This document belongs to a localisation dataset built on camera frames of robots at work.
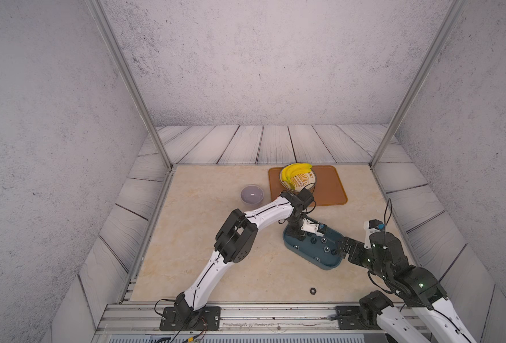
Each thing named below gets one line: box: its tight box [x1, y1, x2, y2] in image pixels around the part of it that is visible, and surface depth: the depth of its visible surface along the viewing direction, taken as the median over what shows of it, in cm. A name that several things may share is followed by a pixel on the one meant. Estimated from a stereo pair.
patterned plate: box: [278, 165, 316, 192], surface depth 117 cm
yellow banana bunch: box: [280, 162, 313, 191], surface depth 113 cm
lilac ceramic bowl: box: [240, 184, 265, 206], surface depth 106 cm
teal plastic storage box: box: [283, 223, 345, 271], surface depth 91 cm
